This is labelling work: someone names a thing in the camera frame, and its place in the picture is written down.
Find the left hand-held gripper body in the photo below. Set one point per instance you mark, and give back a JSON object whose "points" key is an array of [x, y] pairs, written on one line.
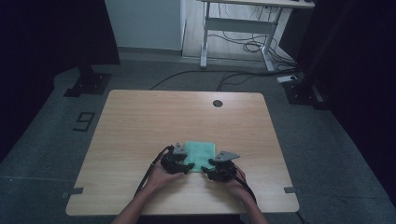
{"points": [[171, 163]]}

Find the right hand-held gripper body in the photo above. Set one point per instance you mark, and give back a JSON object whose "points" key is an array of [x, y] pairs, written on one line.
{"points": [[224, 171]]}

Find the green towel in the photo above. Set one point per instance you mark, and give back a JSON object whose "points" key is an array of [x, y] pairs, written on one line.
{"points": [[200, 154]]}

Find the person's left hand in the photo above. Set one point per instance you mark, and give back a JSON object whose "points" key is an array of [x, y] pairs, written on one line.
{"points": [[160, 180]]}

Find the person's right hand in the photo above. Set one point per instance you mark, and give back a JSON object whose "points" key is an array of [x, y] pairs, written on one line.
{"points": [[240, 186]]}

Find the black round table grommet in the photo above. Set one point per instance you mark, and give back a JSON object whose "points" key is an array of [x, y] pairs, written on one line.
{"points": [[217, 103]]}

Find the grey tape piece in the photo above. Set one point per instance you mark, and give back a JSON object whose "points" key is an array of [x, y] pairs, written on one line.
{"points": [[73, 192], [292, 189]]}

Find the black metal stand base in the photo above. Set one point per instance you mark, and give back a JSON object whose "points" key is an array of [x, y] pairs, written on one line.
{"points": [[90, 84], [302, 93]]}

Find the white power strip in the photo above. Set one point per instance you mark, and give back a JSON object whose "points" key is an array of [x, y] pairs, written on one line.
{"points": [[287, 79]]}

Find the black curtain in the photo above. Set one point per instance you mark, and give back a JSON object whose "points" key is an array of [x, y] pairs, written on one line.
{"points": [[46, 46], [358, 62]]}

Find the white metal desk frame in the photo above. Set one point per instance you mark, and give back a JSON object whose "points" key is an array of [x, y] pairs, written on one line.
{"points": [[239, 25]]}

